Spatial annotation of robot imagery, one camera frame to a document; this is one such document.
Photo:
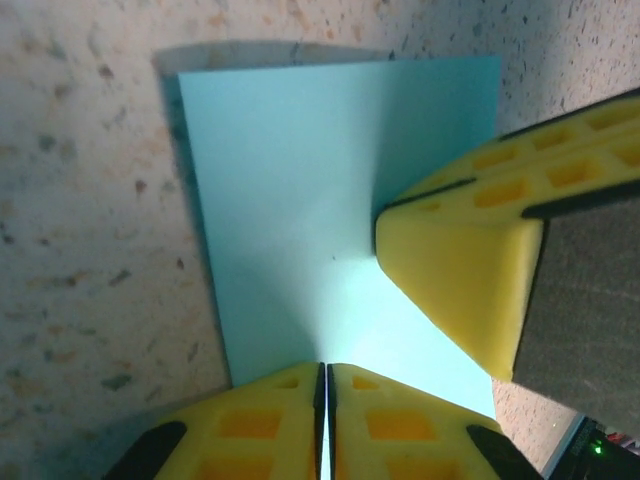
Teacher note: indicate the light blue paper sheet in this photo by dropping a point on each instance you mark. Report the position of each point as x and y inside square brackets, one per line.
[300, 200]

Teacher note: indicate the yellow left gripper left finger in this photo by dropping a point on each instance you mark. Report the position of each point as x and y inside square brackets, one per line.
[240, 430]

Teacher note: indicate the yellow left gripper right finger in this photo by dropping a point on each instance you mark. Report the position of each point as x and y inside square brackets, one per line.
[400, 435]

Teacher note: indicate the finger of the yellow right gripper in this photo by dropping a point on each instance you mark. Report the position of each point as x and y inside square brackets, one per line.
[460, 280]
[550, 135]

